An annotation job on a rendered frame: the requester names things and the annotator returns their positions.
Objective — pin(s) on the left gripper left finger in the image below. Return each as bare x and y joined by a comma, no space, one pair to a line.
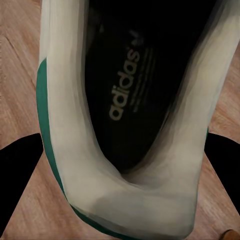
17,163

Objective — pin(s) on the sandal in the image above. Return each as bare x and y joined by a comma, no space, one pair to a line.
230,235

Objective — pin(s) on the gym shoe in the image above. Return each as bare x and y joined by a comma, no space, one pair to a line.
125,93

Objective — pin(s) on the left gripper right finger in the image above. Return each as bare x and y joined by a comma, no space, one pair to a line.
224,155

